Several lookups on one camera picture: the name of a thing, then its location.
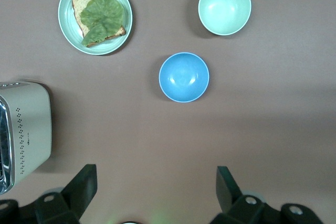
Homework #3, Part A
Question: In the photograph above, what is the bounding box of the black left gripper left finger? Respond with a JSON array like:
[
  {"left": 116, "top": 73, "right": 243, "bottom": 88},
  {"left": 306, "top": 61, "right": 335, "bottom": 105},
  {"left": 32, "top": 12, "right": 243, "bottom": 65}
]
[{"left": 0, "top": 164, "right": 98, "bottom": 224}]

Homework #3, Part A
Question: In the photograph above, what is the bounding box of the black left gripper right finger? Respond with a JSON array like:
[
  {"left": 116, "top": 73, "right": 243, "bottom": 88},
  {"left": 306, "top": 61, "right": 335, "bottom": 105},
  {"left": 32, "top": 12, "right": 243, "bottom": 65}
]
[{"left": 209, "top": 166, "right": 325, "bottom": 224}]

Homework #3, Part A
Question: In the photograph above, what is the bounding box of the blue bowl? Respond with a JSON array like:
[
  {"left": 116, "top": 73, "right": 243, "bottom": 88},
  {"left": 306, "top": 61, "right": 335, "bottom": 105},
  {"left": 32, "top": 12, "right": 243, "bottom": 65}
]
[{"left": 158, "top": 52, "right": 211, "bottom": 103}]

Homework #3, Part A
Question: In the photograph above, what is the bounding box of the pale green bowl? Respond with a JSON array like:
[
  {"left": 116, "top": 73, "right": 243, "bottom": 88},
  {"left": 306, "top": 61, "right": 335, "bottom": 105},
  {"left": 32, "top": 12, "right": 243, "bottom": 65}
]
[{"left": 197, "top": 0, "right": 252, "bottom": 37}]

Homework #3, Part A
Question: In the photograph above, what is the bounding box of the beige chrome toaster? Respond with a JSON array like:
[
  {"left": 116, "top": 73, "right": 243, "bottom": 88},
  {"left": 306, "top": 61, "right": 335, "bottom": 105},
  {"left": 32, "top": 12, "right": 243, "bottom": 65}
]
[{"left": 0, "top": 81, "right": 53, "bottom": 196}]

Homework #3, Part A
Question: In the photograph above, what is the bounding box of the pale green plate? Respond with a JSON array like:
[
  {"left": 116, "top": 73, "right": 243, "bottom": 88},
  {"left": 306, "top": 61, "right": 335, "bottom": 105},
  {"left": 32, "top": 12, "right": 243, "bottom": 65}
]
[{"left": 58, "top": 0, "right": 133, "bottom": 56}]

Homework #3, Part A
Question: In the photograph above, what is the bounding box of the green lettuce leaf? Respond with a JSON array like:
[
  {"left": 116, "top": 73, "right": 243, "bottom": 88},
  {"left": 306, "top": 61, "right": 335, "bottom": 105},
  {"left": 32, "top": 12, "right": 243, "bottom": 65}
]
[{"left": 80, "top": 0, "right": 125, "bottom": 47}]

